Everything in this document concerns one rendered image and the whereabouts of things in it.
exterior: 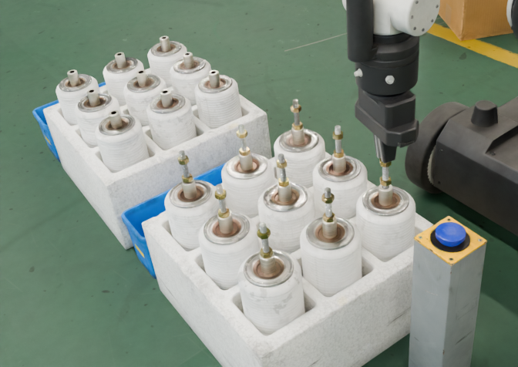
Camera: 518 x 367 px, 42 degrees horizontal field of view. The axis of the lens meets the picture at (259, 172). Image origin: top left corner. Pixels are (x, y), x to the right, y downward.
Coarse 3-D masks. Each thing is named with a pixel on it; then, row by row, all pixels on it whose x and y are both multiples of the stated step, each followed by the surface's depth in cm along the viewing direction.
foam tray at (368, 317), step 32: (160, 224) 122; (256, 224) 120; (416, 224) 115; (160, 256) 122; (192, 256) 115; (160, 288) 133; (192, 288) 112; (352, 288) 105; (384, 288) 107; (192, 320) 122; (224, 320) 104; (320, 320) 101; (352, 320) 106; (384, 320) 112; (224, 352) 112; (256, 352) 98; (288, 352) 100; (320, 352) 105; (352, 352) 111
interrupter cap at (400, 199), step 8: (368, 192) 112; (376, 192) 112; (392, 192) 111; (400, 192) 111; (368, 200) 110; (376, 200) 111; (392, 200) 110; (400, 200) 110; (408, 200) 109; (368, 208) 109; (376, 208) 108; (384, 208) 108; (392, 208) 108; (400, 208) 108; (384, 216) 107
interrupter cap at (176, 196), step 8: (200, 184) 118; (208, 184) 118; (176, 192) 118; (200, 192) 117; (208, 192) 117; (176, 200) 116; (184, 200) 116; (192, 200) 115; (200, 200) 115; (184, 208) 114
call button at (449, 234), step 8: (440, 224) 93; (448, 224) 93; (456, 224) 93; (440, 232) 92; (448, 232) 92; (456, 232) 91; (464, 232) 91; (440, 240) 91; (448, 240) 91; (456, 240) 90
